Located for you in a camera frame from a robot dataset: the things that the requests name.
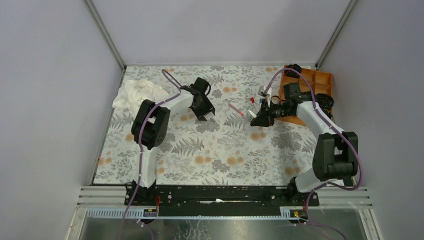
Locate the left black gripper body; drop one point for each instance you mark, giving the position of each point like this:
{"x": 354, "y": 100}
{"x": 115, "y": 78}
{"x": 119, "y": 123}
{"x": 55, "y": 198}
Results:
{"x": 203, "y": 107}

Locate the floral table mat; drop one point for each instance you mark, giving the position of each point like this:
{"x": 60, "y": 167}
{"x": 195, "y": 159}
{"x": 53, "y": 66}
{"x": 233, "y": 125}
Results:
{"x": 225, "y": 149}

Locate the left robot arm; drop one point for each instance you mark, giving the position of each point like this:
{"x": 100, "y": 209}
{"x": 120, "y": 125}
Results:
{"x": 150, "y": 129}

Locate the pink red pen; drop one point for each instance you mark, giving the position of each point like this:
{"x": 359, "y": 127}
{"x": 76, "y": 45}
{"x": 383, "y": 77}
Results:
{"x": 235, "y": 109}

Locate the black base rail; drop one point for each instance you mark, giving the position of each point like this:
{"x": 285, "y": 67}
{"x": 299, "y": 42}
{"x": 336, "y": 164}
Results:
{"x": 220, "y": 200}

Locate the white crumpled cloth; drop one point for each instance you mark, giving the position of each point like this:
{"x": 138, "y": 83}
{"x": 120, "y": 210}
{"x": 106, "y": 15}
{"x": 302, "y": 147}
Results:
{"x": 132, "y": 93}

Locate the white pen grey cap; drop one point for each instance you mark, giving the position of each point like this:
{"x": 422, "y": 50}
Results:
{"x": 252, "y": 114}

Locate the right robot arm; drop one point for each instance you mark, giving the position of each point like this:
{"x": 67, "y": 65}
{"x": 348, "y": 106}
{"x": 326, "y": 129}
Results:
{"x": 335, "y": 156}

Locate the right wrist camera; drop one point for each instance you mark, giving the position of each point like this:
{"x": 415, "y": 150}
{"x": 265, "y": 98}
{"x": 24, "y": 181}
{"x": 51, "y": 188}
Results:
{"x": 265, "y": 92}

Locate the orange compartment tray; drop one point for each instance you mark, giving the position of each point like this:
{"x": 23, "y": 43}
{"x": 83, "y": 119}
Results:
{"x": 320, "y": 82}

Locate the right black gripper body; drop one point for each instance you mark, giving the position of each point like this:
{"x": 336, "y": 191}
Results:
{"x": 272, "y": 112}

